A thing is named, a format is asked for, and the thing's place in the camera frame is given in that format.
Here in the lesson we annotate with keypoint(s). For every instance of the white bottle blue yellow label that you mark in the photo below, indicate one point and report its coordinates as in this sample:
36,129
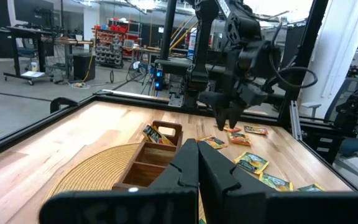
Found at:
192,40

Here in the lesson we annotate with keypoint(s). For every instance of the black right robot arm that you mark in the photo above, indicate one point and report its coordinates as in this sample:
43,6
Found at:
205,31

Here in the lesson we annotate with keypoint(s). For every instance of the brown wooden tea organizer box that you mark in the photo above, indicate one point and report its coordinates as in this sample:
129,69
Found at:
149,155

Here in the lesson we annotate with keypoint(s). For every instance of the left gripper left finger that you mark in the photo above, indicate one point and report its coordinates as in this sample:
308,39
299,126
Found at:
166,205

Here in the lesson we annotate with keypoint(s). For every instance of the black aluminium table frame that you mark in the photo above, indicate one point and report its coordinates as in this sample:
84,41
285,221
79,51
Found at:
42,122

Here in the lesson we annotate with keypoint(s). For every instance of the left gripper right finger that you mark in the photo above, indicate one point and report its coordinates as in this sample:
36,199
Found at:
228,202

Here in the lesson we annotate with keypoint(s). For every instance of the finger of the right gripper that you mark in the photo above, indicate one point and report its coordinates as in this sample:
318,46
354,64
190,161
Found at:
235,115
222,116

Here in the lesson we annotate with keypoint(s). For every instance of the yellow packets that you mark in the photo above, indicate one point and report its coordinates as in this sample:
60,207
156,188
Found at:
167,141

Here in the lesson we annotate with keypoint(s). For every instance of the black workstation desk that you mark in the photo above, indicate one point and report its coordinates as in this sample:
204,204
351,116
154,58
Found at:
168,31

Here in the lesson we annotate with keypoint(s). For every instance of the yellow green tea packet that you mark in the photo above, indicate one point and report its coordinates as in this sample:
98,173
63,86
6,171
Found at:
256,130

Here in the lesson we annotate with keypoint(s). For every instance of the round woven straw placemat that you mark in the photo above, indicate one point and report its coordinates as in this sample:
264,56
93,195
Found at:
98,174

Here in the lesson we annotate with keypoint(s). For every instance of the silver aluminium extrusion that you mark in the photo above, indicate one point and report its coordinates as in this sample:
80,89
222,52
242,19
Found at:
294,121

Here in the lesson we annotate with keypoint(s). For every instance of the parts bin rack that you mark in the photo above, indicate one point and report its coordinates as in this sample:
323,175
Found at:
109,46

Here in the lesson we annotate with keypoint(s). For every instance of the black cabinet box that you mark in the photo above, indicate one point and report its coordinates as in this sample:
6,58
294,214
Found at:
84,67

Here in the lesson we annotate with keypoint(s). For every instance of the blue seat office chair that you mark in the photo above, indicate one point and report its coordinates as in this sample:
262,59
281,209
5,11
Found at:
356,146

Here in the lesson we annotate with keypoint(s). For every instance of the black rolling table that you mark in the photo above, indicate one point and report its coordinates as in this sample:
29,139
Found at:
26,31

